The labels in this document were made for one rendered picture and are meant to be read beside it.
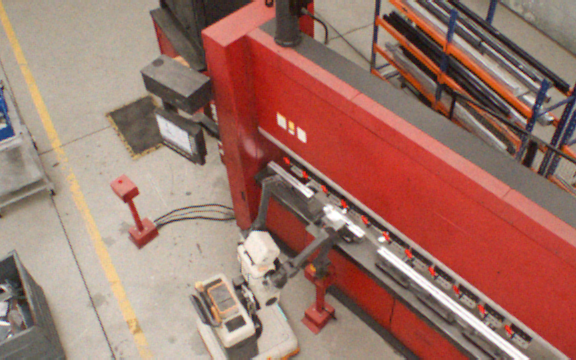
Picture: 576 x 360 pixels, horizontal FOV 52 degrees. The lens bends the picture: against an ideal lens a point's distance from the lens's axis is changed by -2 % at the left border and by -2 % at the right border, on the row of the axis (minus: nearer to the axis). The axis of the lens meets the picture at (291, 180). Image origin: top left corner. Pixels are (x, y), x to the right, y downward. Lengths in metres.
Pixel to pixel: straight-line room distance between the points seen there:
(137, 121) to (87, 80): 1.09
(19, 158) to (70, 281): 1.50
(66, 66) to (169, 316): 3.93
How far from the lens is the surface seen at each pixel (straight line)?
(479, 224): 3.51
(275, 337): 4.93
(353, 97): 3.63
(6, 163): 6.70
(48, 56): 8.44
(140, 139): 6.83
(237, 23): 4.25
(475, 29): 5.72
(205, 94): 4.40
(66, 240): 6.22
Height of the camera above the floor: 4.75
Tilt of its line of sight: 50 degrees down
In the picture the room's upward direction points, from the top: 3 degrees counter-clockwise
